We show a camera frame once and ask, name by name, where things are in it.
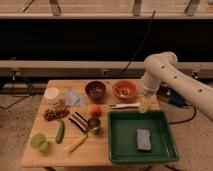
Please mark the orange bowl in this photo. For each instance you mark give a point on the orange bowl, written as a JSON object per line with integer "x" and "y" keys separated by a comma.
{"x": 125, "y": 90}

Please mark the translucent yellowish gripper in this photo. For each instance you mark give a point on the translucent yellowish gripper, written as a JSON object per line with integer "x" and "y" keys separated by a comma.
{"x": 147, "y": 103}

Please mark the green plastic tray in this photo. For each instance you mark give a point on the green plastic tray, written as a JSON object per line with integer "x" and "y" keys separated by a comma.
{"x": 122, "y": 132}

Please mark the green cucumber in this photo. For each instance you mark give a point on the green cucumber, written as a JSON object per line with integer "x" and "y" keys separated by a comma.
{"x": 60, "y": 134}

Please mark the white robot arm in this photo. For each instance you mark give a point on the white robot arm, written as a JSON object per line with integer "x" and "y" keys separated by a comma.
{"x": 160, "y": 68}

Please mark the dark brown bowl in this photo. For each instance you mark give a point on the dark brown bowl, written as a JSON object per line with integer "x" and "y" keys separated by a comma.
{"x": 95, "y": 90}

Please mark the bunch of red grapes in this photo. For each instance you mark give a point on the bunch of red grapes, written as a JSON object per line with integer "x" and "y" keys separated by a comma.
{"x": 50, "y": 115}

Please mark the clear plastic bag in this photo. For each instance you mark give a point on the clear plastic bag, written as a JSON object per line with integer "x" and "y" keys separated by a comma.
{"x": 72, "y": 98}

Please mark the small metal cup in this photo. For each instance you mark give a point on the small metal cup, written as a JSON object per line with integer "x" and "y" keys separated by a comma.
{"x": 94, "y": 125}

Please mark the orange peach fruit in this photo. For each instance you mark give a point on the orange peach fruit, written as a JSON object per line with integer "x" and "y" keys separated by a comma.
{"x": 95, "y": 110}

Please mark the yellow banana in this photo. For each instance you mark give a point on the yellow banana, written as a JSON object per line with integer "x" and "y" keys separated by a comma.
{"x": 76, "y": 143}

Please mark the blue power box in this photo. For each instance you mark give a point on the blue power box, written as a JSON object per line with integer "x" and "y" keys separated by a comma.
{"x": 176, "y": 99}

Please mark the light green plastic cup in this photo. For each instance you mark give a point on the light green plastic cup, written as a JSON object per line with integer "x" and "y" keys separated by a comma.
{"x": 39, "y": 142}

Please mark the grey blue sponge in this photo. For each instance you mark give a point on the grey blue sponge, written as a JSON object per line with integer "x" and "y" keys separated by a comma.
{"x": 143, "y": 140}

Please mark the white lidded jar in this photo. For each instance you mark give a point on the white lidded jar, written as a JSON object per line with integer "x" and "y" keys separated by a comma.
{"x": 52, "y": 96}

